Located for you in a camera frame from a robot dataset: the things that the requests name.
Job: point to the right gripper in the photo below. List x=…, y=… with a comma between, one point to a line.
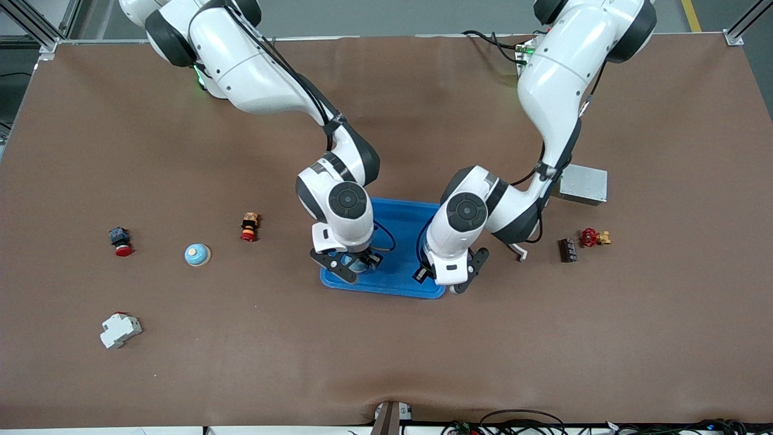
x=369, y=258

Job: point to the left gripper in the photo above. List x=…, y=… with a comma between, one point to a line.
x=422, y=275

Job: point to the blue desk bell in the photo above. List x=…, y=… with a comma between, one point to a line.
x=197, y=255
x=352, y=269

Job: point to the black capacitor block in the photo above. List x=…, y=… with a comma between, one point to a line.
x=567, y=250

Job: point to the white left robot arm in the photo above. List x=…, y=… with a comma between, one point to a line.
x=555, y=78

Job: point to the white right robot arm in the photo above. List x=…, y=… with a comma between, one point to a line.
x=253, y=66

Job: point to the blue plastic tray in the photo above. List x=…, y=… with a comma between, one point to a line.
x=398, y=278

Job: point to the brown table cover mat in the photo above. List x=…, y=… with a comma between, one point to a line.
x=386, y=362

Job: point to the white curved plastic clamp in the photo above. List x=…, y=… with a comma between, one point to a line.
x=520, y=254

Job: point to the red yellow push button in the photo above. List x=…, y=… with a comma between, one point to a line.
x=249, y=228

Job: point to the grey metal box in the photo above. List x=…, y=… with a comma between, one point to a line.
x=586, y=186

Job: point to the red mushroom button dark body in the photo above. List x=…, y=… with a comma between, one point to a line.
x=122, y=249

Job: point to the white circuit breaker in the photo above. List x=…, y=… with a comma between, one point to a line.
x=119, y=331

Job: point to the grey mount bracket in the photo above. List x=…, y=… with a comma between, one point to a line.
x=386, y=420

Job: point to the aluminium frame profile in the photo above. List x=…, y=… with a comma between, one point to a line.
x=48, y=45
x=734, y=37

